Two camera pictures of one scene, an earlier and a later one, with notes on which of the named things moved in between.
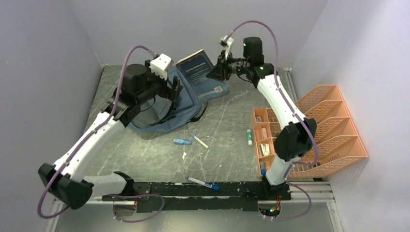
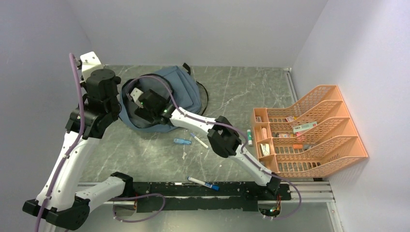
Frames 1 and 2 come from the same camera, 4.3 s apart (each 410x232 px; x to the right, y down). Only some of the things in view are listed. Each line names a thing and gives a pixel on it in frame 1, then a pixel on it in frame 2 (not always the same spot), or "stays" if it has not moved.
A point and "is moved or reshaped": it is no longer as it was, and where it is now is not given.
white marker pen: x=198 y=140 stays
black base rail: x=146 y=191 stays
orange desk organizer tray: x=263 y=143 stays
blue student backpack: x=184 y=107 is moved or reshaped
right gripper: x=216 y=73 → x=141 y=112
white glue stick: x=249 y=137 stays
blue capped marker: x=215 y=187 stays
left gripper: x=167 y=92 → x=82 y=80
